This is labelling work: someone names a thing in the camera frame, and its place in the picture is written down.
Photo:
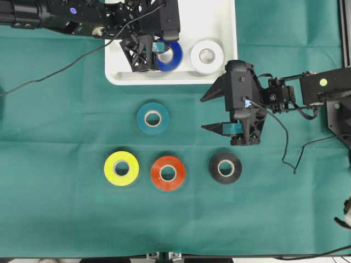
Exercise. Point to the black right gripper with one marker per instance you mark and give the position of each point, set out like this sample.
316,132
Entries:
242,120

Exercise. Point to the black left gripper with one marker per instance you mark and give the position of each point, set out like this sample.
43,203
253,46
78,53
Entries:
140,46

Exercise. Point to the blue tape roll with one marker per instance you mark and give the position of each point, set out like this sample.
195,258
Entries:
176,59

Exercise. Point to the white tape roll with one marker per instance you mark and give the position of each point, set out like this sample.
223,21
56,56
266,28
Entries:
207,57

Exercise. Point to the black tape roll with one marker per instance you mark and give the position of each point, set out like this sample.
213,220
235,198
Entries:
225,168

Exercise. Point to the red tape roll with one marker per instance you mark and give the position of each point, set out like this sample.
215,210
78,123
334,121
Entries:
168,173

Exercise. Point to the yellow tape roll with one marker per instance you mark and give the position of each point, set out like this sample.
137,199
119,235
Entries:
121,168

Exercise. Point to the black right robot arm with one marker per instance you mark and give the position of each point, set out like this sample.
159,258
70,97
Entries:
248,102

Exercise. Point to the white plastic case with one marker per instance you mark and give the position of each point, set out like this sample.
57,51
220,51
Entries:
199,20

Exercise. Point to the teal tape roll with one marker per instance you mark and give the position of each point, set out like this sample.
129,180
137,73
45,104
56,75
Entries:
152,118

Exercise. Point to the green table cloth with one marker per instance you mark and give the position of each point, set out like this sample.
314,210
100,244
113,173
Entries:
57,132

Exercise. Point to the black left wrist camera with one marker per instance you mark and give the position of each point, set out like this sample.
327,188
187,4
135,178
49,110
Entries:
164,23

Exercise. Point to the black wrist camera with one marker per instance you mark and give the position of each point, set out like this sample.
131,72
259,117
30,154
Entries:
164,23
239,81

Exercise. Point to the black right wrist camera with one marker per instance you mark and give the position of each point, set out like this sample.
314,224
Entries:
239,81

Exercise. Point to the black aluminium frame rail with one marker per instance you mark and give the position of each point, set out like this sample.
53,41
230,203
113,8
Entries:
344,20

